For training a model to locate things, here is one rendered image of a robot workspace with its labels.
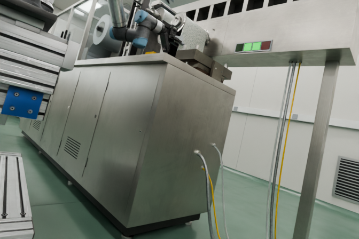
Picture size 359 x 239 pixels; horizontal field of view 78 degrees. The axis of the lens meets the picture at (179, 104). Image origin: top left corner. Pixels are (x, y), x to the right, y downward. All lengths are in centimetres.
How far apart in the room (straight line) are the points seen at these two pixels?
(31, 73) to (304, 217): 139
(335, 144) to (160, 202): 283
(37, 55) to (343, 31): 132
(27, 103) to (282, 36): 130
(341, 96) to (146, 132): 308
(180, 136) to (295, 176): 274
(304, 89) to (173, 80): 296
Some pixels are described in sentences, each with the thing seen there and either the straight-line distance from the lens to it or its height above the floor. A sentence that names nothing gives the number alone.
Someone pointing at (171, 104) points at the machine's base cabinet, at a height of 68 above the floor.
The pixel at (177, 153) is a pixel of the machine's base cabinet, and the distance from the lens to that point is 117.
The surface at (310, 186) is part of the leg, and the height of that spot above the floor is 44.
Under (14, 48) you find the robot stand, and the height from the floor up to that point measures 69.
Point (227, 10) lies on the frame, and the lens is 182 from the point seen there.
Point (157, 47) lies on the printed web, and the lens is 185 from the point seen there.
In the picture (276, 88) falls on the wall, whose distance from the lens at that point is 397.
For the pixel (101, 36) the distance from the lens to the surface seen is 233.
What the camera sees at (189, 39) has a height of 116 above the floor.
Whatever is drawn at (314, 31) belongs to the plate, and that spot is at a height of 124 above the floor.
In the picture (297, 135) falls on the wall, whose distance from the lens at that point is 372.
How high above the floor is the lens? 60
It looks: 5 degrees up
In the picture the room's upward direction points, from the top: 13 degrees clockwise
